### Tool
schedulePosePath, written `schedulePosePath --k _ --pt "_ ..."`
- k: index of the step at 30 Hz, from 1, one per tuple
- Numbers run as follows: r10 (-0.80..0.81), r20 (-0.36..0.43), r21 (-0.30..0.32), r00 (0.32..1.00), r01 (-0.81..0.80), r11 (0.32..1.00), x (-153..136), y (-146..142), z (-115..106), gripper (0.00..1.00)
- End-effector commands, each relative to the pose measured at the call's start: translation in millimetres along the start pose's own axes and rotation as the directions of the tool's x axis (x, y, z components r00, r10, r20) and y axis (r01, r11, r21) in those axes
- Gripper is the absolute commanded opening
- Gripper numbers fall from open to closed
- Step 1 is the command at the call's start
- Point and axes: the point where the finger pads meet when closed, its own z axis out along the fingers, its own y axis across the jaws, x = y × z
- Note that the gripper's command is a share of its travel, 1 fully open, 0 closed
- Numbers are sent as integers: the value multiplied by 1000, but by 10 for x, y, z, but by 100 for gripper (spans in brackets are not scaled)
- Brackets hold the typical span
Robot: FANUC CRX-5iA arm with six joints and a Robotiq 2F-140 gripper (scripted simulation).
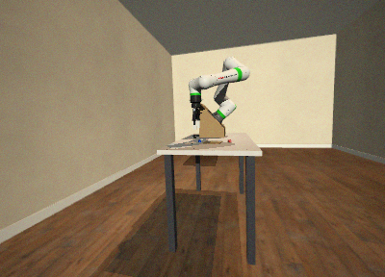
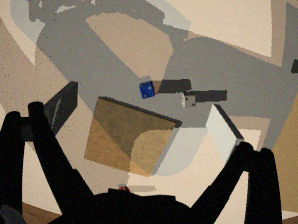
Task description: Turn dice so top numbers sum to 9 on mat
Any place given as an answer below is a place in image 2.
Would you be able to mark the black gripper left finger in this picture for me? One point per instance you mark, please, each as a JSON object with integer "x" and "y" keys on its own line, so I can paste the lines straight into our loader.
{"x": 66, "y": 183}

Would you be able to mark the red die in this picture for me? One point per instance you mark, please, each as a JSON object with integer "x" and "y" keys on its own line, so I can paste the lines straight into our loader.
{"x": 124, "y": 188}

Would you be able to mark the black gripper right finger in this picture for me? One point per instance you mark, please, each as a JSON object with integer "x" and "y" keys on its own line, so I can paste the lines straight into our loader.
{"x": 263, "y": 204}

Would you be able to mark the dark blue die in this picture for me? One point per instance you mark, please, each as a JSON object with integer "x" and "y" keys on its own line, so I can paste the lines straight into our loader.
{"x": 147, "y": 89}

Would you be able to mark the brown textured mat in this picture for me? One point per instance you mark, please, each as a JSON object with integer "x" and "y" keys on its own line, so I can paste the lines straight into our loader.
{"x": 125, "y": 138}

